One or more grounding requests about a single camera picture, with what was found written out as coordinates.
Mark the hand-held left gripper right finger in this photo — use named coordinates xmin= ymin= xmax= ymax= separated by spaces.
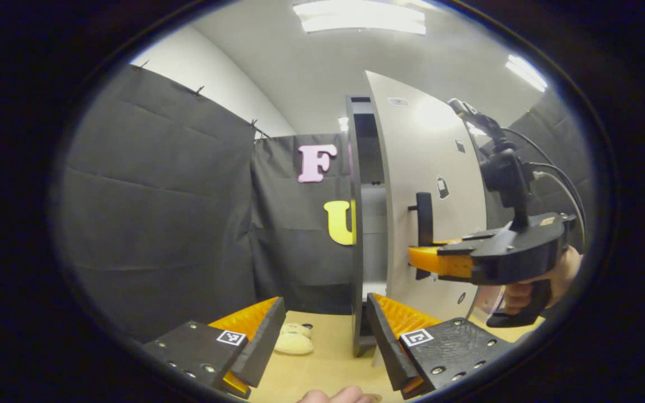
xmin=365 ymin=292 xmax=517 ymax=400

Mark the black cable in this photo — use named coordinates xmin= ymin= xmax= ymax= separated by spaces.
xmin=501 ymin=128 xmax=588 ymax=251

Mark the black cabinet door handle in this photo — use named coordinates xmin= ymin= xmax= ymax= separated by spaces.
xmin=408 ymin=192 xmax=434 ymax=280

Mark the black backdrop cloth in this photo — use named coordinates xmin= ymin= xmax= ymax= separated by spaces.
xmin=54 ymin=63 xmax=595 ymax=345

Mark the pale yellow plush toy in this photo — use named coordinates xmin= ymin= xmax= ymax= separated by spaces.
xmin=274 ymin=322 xmax=315 ymax=355

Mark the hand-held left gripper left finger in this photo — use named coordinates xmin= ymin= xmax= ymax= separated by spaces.
xmin=142 ymin=296 xmax=288 ymax=400

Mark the light grey cabinet door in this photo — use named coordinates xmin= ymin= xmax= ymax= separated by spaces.
xmin=364 ymin=70 xmax=489 ymax=324

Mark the dark grey cabinet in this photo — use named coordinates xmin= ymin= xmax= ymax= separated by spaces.
xmin=346 ymin=95 xmax=393 ymax=359

